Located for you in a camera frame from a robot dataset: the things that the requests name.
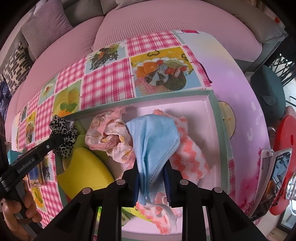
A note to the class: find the black white patterned cushion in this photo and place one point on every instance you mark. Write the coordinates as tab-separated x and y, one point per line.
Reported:
17	68

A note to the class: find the red stool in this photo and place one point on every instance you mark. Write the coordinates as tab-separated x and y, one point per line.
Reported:
285	163

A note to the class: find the lime green cloth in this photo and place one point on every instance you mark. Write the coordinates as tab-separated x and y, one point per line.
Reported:
80	142

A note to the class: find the leopard print scrunchie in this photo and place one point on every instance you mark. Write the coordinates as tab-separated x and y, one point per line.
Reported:
68	136

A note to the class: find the pink white chevron towel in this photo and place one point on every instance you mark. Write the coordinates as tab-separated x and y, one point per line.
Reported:
190	161

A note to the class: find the green tissue pack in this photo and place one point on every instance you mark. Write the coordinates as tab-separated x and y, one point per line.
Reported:
126	214

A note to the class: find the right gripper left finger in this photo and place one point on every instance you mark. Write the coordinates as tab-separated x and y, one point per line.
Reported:
96	212

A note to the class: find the yellow green sponge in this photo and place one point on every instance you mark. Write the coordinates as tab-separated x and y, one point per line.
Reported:
84	171

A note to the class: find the purple grey cushion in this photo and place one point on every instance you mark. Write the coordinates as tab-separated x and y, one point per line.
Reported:
46	26

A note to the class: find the light blue face mask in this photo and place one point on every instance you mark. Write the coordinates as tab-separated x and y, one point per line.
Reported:
155	139

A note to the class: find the teal round stool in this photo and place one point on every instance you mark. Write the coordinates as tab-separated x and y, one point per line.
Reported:
270	94

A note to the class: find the pink patterned cloth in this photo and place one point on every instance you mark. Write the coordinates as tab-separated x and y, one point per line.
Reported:
108	132

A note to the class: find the teal plastic toy box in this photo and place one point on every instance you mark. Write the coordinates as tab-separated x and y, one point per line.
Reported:
13	155

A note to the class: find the grey sofa pink cover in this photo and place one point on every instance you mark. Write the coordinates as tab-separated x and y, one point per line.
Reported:
248	34

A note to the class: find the white tray teal rim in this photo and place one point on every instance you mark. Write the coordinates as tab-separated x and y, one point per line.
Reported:
206	128

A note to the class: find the blue crumpled clothes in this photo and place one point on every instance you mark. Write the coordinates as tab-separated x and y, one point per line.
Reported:
5	97

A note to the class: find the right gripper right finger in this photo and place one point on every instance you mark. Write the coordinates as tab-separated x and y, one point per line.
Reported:
207	211

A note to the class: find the pink checkered tablecloth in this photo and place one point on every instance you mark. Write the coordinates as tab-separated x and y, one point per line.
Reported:
151	65

